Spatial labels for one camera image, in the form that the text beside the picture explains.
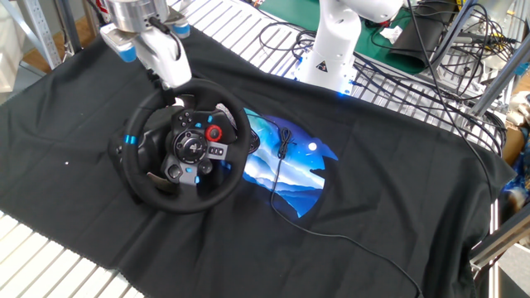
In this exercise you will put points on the white paper note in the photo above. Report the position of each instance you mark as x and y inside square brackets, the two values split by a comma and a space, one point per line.
[391, 35]

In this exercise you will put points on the white cabinet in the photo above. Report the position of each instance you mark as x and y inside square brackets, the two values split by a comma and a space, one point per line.
[10, 49]

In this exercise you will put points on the black folded pad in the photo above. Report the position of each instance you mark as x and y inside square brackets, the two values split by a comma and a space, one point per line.
[420, 39]

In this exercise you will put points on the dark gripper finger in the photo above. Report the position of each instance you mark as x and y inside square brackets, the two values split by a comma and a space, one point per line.
[169, 99]
[155, 79]

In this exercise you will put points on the dark metal post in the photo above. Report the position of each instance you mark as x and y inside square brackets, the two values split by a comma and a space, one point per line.
[70, 29]

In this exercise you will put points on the small brown cardboard box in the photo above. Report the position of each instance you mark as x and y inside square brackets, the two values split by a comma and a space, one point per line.
[512, 145]

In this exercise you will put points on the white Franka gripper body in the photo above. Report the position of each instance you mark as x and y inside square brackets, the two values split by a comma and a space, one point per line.
[165, 62]

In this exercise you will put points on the black racing steering wheel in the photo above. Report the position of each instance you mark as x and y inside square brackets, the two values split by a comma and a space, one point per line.
[190, 147]

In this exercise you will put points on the white crumpled cloth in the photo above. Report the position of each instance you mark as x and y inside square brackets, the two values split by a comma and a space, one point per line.
[519, 107]

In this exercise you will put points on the aluminium frame strut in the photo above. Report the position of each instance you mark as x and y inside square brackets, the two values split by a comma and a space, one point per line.
[501, 78]
[453, 33]

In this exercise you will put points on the red and white sign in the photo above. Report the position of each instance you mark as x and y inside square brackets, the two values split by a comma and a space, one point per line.
[101, 6]

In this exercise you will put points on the blue patterned cloth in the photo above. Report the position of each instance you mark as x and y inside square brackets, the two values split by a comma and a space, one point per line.
[519, 182]

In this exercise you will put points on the black steering wheel base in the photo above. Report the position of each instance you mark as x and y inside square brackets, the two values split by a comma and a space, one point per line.
[149, 145]

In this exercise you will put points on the perforated metal post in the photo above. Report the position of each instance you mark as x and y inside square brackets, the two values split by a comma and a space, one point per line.
[41, 37]

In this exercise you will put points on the aluminium frame beam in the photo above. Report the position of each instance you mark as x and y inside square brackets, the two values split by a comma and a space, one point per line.
[505, 240]

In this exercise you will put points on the grey wrist camera blue ends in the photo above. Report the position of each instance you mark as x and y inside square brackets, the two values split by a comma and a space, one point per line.
[120, 41]

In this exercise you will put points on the black cloth with blue print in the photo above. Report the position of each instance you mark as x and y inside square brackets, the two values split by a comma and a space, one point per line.
[372, 186]

